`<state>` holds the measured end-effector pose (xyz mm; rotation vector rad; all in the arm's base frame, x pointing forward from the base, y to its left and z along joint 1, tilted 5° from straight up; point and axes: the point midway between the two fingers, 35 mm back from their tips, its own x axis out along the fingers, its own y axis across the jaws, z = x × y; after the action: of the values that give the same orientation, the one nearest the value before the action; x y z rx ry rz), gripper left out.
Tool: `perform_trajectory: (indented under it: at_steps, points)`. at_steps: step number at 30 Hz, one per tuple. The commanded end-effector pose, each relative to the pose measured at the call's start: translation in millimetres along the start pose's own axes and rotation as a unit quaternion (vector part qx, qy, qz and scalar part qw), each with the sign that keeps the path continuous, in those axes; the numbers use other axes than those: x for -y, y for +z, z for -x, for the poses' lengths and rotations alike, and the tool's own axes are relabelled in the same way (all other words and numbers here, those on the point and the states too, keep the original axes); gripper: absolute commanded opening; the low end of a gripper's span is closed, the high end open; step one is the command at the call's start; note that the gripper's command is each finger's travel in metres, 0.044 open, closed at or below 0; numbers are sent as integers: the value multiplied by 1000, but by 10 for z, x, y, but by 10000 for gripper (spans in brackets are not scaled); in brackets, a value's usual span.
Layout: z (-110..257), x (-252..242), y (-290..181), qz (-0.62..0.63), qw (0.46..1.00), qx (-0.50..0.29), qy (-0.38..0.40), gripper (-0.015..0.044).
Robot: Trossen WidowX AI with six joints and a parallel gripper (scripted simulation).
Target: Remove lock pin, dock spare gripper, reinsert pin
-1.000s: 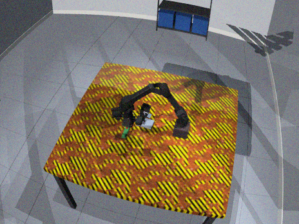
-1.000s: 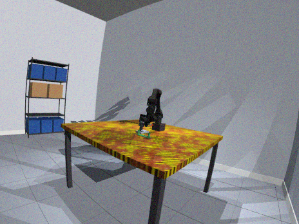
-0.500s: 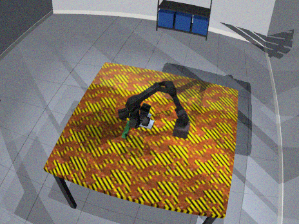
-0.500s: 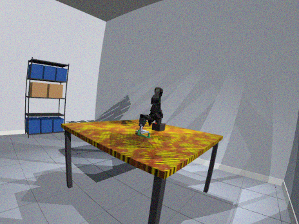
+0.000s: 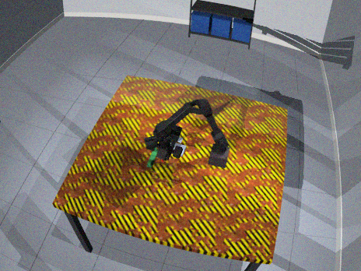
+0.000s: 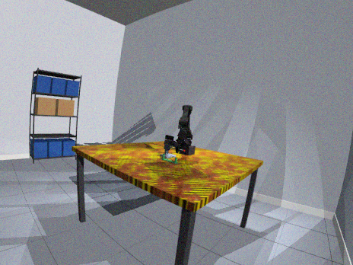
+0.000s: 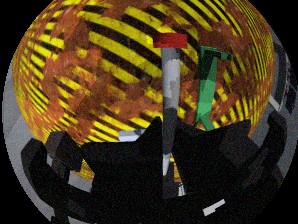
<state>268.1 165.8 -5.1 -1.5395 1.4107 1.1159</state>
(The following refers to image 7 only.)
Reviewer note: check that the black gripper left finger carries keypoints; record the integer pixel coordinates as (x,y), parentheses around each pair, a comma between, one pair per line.
(143,155)

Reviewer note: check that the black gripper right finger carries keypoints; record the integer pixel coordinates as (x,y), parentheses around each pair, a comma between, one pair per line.
(193,149)

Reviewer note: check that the grey pin with red cap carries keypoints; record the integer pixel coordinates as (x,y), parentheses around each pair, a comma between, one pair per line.
(170,44)

